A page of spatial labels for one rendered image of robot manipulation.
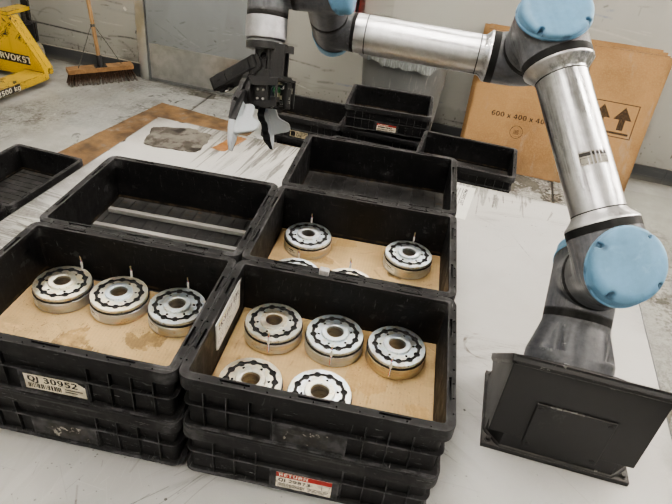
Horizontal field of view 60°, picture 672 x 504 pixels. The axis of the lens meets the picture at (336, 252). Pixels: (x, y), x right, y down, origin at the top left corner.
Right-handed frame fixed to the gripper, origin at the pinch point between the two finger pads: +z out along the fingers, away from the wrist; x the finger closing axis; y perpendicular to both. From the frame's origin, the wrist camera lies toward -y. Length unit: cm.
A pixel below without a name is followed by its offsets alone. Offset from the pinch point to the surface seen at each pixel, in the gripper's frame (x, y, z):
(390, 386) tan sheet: -10, 37, 35
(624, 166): 294, 80, 6
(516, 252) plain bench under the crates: 66, 47, 24
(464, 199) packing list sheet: 85, 27, 14
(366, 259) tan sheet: 19.6, 19.6, 21.8
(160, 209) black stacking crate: 10.3, -29.1, 17.3
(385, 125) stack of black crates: 164, -28, -5
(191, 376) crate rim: -35.0, 14.4, 29.4
